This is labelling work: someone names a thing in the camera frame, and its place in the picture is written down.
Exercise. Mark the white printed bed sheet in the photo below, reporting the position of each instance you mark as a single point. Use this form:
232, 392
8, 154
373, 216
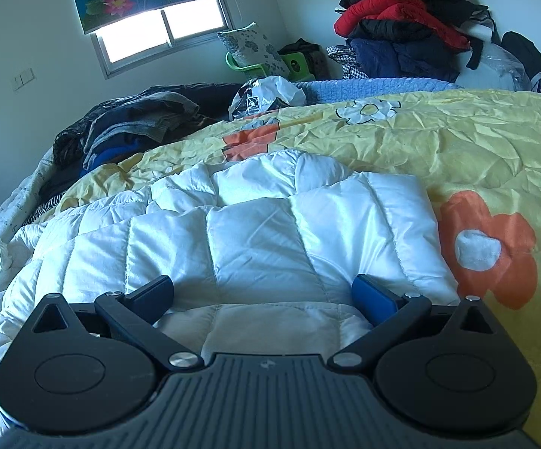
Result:
13, 196

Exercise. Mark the blue garment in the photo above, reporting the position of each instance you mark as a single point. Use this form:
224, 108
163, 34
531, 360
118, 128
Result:
111, 152

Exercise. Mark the grey floral pillow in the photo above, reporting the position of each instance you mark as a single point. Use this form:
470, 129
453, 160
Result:
248, 44

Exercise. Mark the red puffer jacket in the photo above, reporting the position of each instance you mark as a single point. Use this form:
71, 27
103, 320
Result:
392, 7

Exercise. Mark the clear plastic bag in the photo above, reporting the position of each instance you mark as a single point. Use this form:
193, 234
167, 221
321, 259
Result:
499, 68

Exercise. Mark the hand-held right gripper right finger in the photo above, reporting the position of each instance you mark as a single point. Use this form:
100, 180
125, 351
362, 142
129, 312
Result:
373, 299

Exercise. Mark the navy puffer jacket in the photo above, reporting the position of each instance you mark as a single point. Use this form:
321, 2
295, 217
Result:
406, 58

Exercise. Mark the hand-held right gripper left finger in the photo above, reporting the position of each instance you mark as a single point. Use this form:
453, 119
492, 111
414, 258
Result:
155, 292

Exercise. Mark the window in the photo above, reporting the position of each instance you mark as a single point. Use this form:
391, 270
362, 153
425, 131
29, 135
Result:
130, 39

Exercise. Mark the houndstooth cloth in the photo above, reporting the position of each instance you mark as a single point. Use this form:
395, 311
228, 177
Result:
345, 63

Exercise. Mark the yellow floral blanket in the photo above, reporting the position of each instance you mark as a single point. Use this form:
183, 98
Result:
485, 159

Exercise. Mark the white puffer jacket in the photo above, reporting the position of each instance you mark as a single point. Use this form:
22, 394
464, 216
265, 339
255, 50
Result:
251, 238

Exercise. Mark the pile of dark clothes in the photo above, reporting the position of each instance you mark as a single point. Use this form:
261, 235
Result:
71, 138

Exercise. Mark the folded grey jeans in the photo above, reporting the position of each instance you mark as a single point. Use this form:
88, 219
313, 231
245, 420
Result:
144, 114

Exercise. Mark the green plastic chair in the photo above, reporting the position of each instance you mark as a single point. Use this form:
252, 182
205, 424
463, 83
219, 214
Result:
299, 66

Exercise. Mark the blue knitted blanket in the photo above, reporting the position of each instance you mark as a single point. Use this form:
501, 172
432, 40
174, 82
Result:
373, 88

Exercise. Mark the white light switch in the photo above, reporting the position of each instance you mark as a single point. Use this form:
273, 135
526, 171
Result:
22, 79

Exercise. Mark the black and white plastic bag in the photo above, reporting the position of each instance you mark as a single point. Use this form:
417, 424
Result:
270, 93

